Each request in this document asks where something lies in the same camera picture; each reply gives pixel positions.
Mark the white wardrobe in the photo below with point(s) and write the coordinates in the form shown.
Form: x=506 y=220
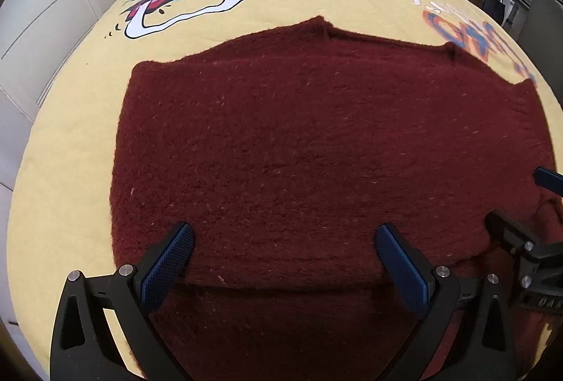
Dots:
x=52 y=11

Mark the grey chair back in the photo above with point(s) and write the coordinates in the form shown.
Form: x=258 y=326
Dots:
x=543 y=22

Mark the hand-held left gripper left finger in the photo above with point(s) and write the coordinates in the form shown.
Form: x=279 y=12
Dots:
x=167 y=264

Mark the dark red knit sweater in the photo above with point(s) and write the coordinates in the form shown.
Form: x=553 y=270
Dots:
x=308 y=152

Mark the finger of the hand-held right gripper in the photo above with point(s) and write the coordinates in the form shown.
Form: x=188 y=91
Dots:
x=510 y=233
x=549 y=178

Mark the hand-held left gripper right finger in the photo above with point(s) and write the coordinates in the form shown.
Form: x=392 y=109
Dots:
x=402 y=271

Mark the navy bag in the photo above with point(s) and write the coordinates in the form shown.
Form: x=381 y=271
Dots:
x=493 y=7

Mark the yellow printed blanket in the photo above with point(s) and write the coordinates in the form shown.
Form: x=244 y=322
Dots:
x=66 y=187

